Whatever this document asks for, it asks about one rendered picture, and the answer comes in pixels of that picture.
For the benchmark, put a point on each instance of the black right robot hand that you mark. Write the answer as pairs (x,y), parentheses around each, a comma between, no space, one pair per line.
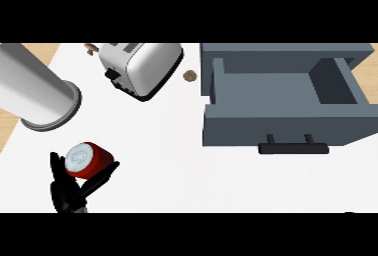
(349,212)

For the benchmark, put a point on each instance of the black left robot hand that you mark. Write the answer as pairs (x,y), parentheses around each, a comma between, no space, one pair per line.
(65,193)

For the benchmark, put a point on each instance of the red can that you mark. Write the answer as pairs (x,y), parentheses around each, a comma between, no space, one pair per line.
(84,160)

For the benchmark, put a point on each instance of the grey-blue open drawer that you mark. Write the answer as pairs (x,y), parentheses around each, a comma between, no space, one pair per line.
(281,110)

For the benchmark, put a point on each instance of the silver toaster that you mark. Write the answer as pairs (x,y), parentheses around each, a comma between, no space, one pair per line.
(140,68)

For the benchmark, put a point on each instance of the small brown round object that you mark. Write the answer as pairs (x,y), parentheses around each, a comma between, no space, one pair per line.
(189,76)

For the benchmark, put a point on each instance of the small brown knobbly object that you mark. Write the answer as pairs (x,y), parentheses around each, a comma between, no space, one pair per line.
(90,49)

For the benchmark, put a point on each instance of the grey-blue cabinet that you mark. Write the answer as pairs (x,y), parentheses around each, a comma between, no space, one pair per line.
(295,53)

